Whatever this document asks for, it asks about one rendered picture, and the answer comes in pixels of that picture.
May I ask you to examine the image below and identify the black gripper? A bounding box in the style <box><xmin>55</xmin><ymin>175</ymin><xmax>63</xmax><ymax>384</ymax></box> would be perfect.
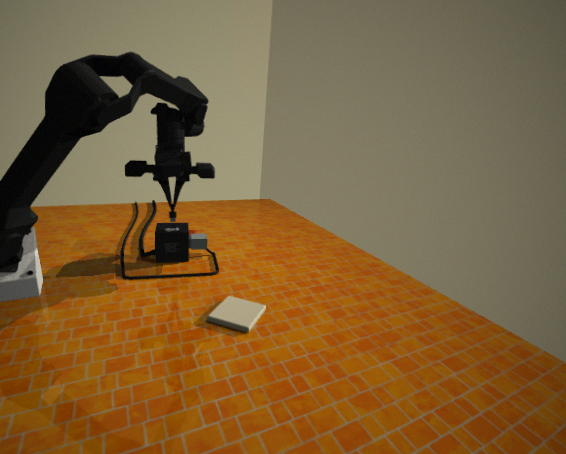
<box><xmin>125</xmin><ymin>137</ymin><xmax>215</xmax><ymax>207</ymax></box>

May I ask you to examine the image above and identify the beige flat square slab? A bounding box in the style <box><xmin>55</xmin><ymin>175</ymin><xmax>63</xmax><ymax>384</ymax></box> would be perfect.
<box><xmin>207</xmin><ymin>296</ymin><xmax>266</xmax><ymax>332</ymax></box>

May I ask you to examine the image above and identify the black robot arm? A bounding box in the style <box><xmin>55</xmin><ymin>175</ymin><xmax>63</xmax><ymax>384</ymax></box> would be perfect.
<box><xmin>0</xmin><ymin>51</ymin><xmax>209</xmax><ymax>272</ymax></box>

